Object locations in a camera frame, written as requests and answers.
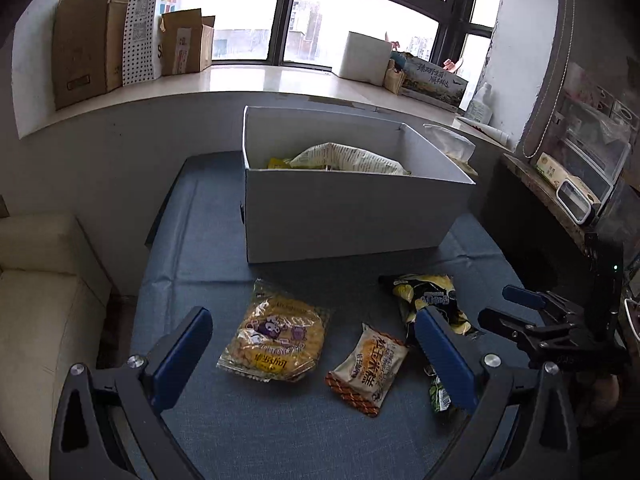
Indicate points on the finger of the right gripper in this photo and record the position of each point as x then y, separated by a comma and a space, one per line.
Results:
535, 299
526, 335

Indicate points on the black yellow chip bag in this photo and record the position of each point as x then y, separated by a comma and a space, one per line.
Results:
415, 292

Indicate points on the small open cardboard box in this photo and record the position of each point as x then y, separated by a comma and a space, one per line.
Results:
187, 42

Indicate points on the round biscuit pack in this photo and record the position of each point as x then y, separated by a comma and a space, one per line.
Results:
280, 337

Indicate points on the white orange rice cracker packet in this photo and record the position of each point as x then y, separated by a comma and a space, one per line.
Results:
364, 378

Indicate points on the white dotted paper bag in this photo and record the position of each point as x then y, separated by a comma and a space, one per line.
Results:
142, 42

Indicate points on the yellow snack packet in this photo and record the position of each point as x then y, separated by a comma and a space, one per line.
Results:
277, 163

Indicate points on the newspaper print chip bag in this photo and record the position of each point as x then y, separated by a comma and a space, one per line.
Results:
341, 157

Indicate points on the white plastic bottle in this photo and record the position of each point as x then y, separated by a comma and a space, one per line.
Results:
479, 108

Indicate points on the clear plastic drawer organizer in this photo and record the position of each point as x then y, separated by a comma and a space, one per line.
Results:
591, 132

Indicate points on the white cardboard storage box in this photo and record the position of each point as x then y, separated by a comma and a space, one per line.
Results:
298, 214

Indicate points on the white square box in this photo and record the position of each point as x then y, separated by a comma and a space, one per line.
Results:
361, 58

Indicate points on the beige tissue pack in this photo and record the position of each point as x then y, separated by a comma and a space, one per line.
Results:
455, 146

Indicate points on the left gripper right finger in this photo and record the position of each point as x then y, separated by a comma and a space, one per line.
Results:
479, 383

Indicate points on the illustrated mushroom gift box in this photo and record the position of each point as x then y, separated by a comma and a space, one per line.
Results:
430, 83

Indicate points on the small green snack packet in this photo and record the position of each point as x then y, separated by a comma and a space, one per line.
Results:
439, 397

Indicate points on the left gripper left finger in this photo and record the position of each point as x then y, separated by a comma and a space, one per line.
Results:
151, 384

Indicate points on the large brown cardboard box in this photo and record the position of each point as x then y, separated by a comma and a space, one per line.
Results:
86, 52

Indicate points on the white tube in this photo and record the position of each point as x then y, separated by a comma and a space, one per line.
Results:
495, 134

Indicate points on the small green white box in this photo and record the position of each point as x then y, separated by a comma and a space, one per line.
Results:
556, 174

